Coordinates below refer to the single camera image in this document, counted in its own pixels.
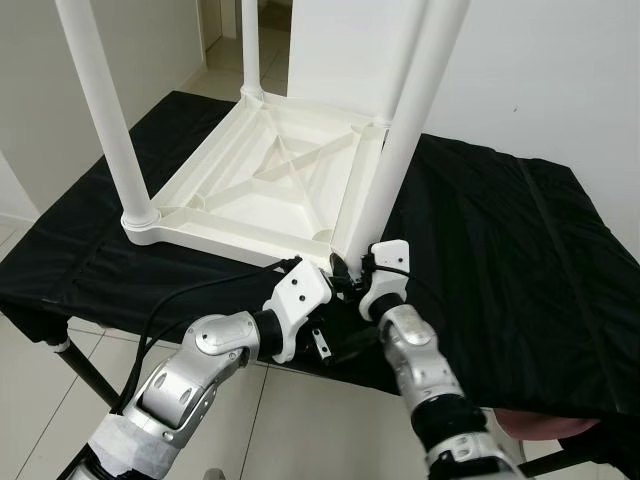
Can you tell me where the white plastic children table top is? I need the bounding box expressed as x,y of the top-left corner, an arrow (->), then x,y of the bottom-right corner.
122,88 -> 396,271

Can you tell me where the pink stool seat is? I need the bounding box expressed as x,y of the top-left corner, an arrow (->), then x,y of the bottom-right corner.
500,410 -> 601,441

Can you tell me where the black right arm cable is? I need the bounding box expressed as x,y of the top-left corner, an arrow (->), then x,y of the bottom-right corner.
365,260 -> 411,281

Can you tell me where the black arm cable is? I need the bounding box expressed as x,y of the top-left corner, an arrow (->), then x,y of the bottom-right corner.
365,260 -> 411,281
110,258 -> 301,416

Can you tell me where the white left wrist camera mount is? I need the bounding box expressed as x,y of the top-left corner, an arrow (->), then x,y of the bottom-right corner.
262,262 -> 333,363

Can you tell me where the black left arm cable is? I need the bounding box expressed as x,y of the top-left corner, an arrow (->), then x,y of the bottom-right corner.
110,258 -> 301,416

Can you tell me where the black metal frame leg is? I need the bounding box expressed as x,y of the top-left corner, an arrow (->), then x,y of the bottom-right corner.
55,340 -> 116,406
520,445 -> 601,476

